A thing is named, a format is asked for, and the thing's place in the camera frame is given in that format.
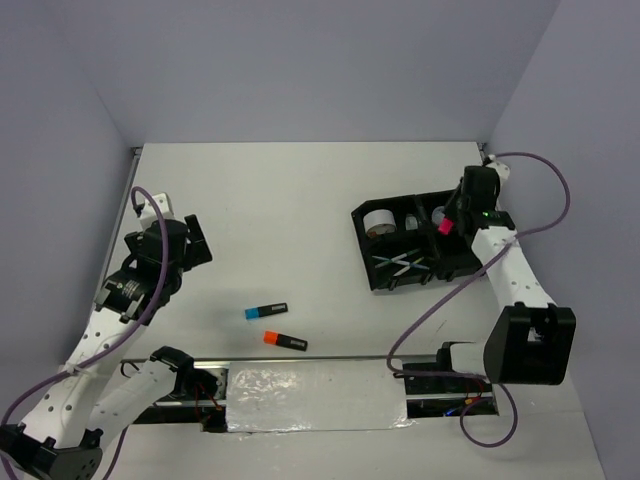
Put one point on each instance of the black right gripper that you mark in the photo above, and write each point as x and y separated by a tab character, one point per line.
450	204

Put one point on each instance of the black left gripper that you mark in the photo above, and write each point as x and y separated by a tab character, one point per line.
197	252

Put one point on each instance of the pink highlighter marker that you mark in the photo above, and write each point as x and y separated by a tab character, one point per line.
445	226

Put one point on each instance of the clear paperclip jar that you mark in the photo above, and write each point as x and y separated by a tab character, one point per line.
438	215

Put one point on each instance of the small clear tape roll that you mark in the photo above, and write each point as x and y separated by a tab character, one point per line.
411	223

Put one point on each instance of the blue highlighter marker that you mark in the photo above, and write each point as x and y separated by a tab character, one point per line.
265	311

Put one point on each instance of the yellow pen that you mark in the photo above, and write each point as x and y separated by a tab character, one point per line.
407	266

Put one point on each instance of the blue pen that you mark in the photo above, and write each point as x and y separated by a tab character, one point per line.
385	261

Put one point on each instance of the large white tape roll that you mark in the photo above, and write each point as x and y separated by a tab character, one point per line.
379	222

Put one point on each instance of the green pen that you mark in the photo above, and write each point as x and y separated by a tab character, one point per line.
400	257

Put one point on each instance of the orange highlighter marker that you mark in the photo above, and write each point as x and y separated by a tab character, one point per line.
284	341

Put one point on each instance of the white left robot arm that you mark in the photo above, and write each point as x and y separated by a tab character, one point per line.
65	434

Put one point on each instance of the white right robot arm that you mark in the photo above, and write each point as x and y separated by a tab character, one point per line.
531	340

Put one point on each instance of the black compartment organizer tray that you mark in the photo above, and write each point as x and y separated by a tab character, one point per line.
447	256

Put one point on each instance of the silver foil sheet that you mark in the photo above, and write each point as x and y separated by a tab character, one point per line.
329	395

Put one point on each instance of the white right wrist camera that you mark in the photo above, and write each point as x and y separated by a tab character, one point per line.
497	165

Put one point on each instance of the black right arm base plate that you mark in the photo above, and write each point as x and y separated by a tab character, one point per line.
443	387

